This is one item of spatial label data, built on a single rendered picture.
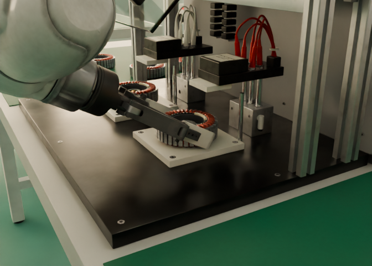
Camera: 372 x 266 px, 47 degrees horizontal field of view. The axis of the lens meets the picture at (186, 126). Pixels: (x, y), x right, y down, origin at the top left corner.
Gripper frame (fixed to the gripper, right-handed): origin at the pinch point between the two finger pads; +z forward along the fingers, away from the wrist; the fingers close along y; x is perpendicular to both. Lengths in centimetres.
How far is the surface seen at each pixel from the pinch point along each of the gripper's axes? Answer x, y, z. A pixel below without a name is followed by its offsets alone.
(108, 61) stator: -3, 70, 11
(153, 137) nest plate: 4.5, 2.6, -3.7
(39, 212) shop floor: 75, 119, 31
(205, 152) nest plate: 2.0, -7.4, 0.5
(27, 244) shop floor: 80, 96, 23
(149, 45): -11.3, 24.4, -1.1
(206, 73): -10.2, 0.5, -0.5
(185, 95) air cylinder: -4.6, 21.5, 11.4
